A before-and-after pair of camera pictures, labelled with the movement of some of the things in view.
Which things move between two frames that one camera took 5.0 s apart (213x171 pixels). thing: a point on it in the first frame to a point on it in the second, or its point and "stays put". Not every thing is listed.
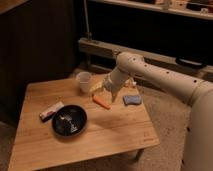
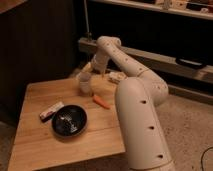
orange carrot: (101, 102) stays put
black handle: (193, 62) stays put
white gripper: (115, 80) to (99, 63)
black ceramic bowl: (69, 120) stays put
